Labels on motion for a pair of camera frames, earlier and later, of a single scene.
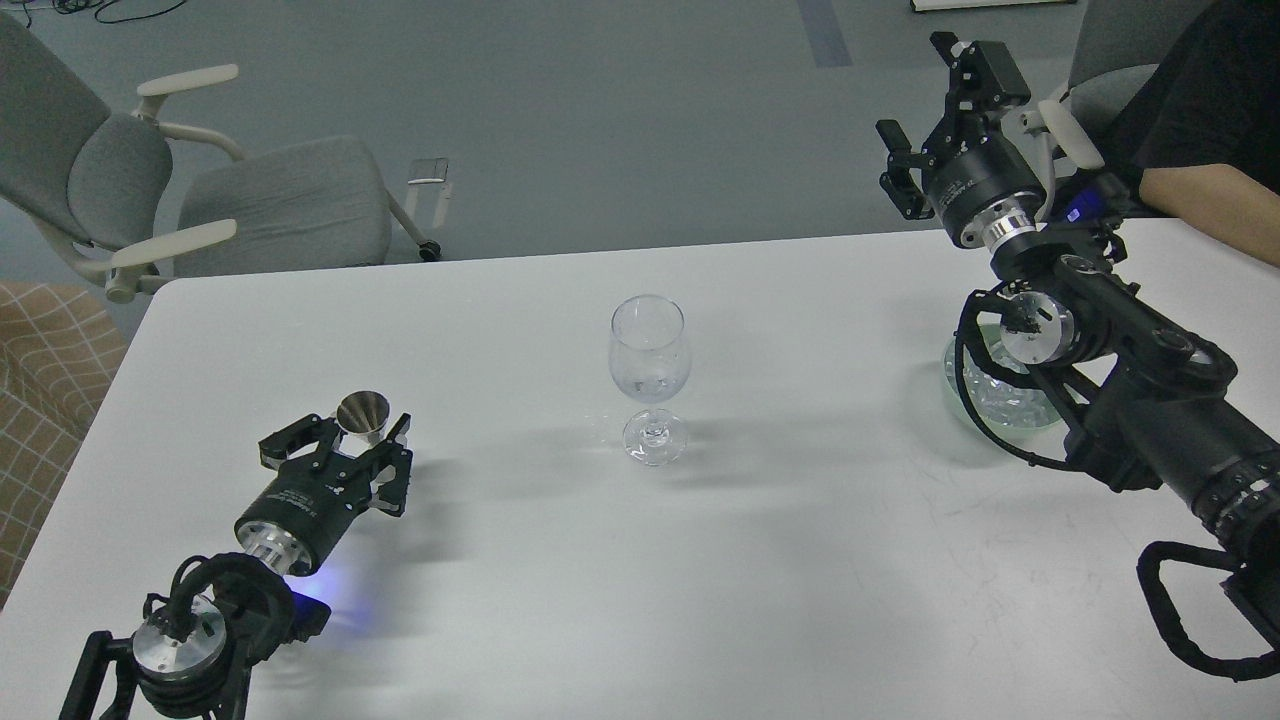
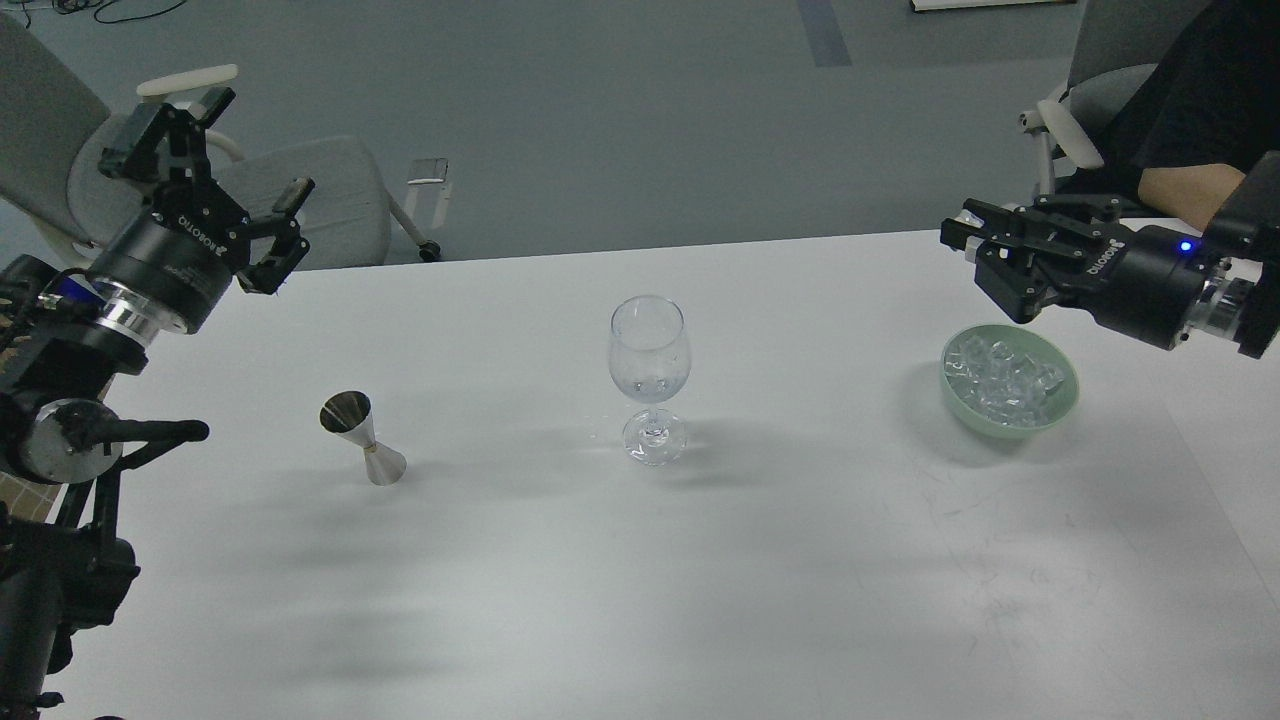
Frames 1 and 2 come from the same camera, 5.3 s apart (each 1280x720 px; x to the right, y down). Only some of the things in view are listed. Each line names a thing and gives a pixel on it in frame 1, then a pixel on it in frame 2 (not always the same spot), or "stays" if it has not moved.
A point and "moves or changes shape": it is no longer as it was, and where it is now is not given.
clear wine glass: x=649 y=355 stays
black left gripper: x=296 y=522 → x=182 y=256
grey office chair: x=123 y=199 stays
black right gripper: x=986 y=188 → x=1147 y=284
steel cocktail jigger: x=363 y=412 moves or changes shape
